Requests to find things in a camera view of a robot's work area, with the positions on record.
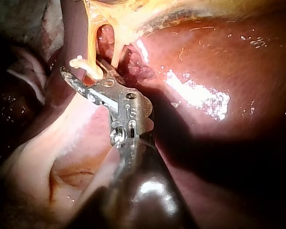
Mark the right arm instrument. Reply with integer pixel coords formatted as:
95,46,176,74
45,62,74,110
109,88,155,158

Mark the thin tube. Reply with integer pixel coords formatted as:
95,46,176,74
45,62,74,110
84,4,103,79
109,22,126,69

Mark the right arm instrument jaw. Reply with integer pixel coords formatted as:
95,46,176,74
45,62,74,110
60,67,125,110
96,59,127,86

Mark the dark red liver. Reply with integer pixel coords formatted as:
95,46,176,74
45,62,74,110
0,0,286,229

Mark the white clip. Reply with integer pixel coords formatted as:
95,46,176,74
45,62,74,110
69,55,104,80

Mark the gallbladder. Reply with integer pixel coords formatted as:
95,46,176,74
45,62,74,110
82,0,286,47

